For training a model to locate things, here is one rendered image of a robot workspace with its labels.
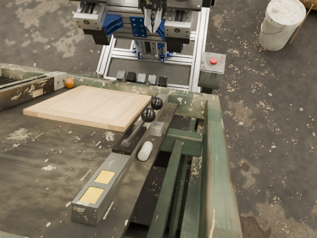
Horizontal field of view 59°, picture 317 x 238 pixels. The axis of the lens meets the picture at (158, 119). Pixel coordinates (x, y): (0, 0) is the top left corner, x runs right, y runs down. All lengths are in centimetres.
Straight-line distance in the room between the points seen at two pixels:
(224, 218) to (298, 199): 182
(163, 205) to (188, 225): 66
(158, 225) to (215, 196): 15
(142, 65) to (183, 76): 35
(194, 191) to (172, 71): 119
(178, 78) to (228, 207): 176
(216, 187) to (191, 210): 75
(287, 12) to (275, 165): 121
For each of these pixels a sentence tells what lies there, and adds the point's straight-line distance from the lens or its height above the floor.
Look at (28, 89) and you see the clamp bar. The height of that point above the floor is 117.
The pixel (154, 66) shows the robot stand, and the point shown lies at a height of 21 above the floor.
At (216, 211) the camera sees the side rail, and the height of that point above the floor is 161.
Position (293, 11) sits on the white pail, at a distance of 262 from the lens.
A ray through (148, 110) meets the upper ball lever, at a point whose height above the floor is 152.
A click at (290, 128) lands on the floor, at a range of 247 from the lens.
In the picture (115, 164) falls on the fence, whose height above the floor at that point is 151.
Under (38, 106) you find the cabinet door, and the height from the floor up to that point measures 122.
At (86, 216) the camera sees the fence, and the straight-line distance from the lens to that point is 55.
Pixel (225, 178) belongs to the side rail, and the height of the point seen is 151.
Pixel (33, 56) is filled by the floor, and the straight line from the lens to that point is 294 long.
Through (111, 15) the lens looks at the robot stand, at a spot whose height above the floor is 90.
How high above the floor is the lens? 214
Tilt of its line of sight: 67 degrees down
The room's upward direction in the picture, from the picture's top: 8 degrees counter-clockwise
